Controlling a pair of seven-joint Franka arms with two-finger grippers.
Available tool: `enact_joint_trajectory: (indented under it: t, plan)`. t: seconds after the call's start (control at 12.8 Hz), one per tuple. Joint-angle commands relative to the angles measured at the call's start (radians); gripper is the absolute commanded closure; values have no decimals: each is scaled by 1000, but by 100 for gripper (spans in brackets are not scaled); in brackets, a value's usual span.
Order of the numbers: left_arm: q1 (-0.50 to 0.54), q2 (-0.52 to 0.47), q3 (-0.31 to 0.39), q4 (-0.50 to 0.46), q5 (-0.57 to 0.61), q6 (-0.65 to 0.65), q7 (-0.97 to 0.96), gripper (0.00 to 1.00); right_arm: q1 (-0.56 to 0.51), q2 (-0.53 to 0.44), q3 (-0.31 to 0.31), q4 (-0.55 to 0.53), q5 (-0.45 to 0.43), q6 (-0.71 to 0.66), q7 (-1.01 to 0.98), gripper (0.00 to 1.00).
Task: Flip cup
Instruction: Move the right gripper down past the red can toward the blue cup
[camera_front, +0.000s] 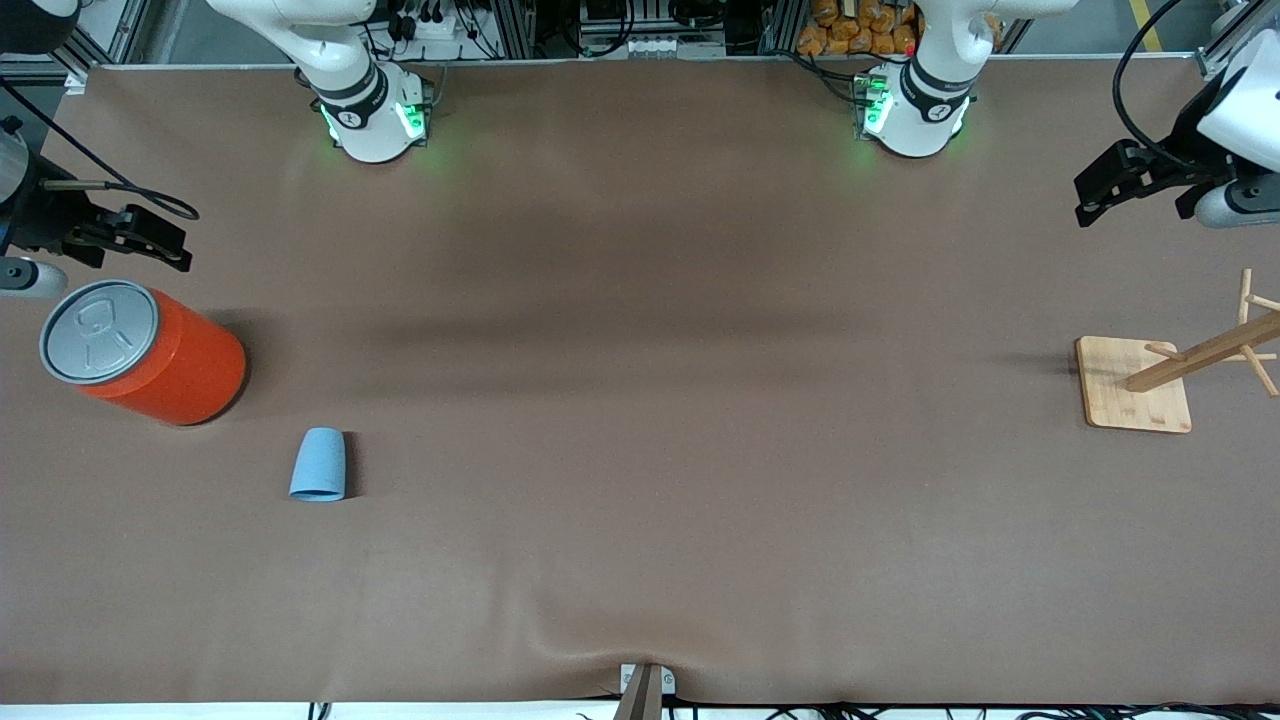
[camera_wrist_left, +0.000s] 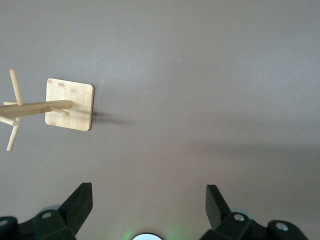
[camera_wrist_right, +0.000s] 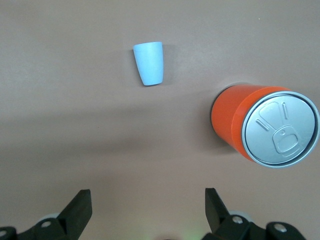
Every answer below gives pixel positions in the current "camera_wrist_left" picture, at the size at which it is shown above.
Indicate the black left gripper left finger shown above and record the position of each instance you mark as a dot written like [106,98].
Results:
[75,205]

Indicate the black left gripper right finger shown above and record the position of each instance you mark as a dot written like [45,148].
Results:
[217,207]

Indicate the wooden cup rack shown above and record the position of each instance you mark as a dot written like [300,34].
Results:
[70,110]

